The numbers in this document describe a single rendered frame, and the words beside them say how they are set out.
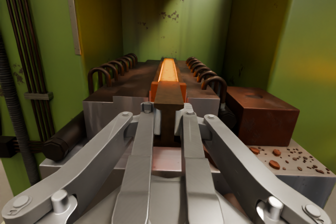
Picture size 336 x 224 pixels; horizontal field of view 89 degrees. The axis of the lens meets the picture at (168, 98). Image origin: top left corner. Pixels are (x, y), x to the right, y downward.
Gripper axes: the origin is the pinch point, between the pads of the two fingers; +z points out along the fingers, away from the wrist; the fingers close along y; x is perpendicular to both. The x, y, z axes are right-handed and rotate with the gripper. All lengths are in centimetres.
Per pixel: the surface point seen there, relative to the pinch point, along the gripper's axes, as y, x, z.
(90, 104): -11.3, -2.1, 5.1
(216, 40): 19, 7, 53
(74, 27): -19.1, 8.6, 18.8
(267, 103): 15.7, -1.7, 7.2
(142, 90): -4.2, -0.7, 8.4
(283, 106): 17.7, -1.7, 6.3
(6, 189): -112, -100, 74
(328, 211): 113, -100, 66
